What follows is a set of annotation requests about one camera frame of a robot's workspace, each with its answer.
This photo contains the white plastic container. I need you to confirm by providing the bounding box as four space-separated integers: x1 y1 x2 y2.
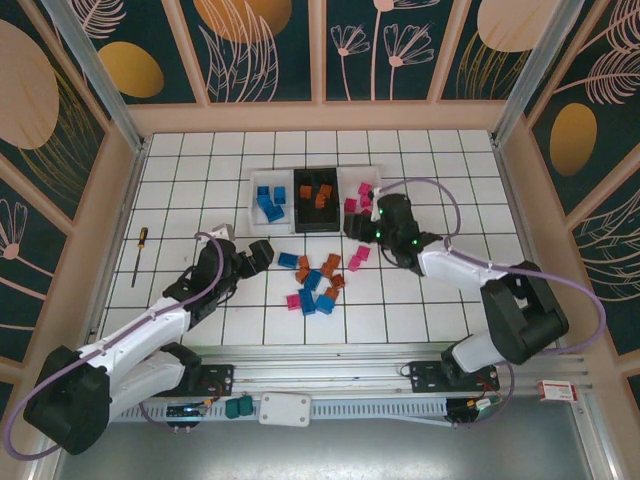
249 168 297 236
336 165 385 235

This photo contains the black plastic container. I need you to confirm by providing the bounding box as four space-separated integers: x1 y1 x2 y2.
292 167 342 234

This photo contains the yellow black screwdriver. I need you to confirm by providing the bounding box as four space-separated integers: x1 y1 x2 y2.
130 226 150 289

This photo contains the green plastic block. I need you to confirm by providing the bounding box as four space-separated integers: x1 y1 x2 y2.
225 396 254 421

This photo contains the white plastic box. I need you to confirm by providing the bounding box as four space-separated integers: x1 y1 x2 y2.
258 392 314 428

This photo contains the red white small box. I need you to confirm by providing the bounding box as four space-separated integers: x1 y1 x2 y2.
536 379 580 403

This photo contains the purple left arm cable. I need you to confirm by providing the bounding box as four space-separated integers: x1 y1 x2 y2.
8 232 227 460

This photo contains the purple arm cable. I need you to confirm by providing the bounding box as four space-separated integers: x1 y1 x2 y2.
372 177 608 354
8 232 227 460

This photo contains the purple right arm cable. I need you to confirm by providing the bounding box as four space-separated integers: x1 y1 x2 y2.
372 177 608 354

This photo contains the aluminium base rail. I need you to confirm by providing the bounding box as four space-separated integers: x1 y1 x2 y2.
192 344 592 399

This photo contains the slotted grey cable duct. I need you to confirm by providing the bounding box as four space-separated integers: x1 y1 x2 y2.
119 396 454 427

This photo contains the aluminium frame post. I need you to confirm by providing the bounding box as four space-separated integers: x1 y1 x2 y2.
490 0 574 146
43 0 150 154

